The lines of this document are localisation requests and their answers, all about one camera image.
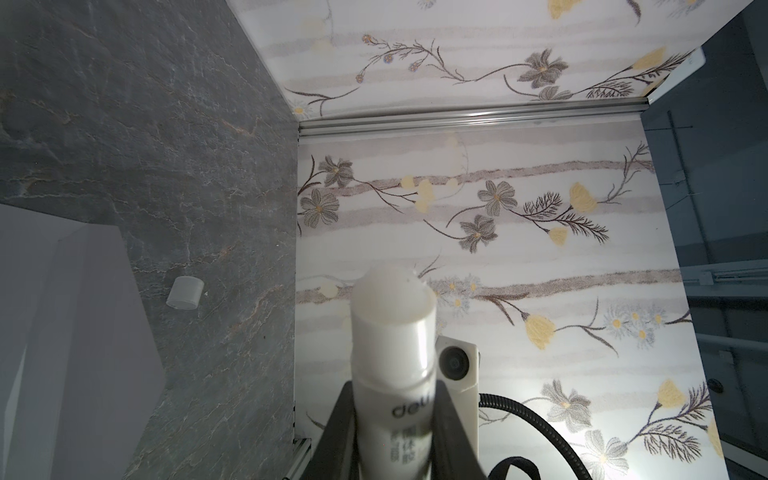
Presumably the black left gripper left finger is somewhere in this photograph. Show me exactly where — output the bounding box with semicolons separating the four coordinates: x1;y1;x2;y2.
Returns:
300;381;359;480

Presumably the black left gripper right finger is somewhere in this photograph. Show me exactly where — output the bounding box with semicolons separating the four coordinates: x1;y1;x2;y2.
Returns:
430;380;486;480

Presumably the white glue stick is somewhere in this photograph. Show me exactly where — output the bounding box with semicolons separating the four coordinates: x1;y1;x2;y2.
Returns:
350;265;436;479

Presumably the white glue stick cap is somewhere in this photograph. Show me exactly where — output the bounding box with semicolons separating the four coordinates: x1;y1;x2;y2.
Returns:
166;276;205;311

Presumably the grey paper envelope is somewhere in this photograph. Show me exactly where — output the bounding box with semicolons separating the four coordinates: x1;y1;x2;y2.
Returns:
1;205;165;479

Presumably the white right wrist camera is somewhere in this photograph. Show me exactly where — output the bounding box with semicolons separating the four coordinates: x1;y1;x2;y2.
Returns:
436;336;480;457

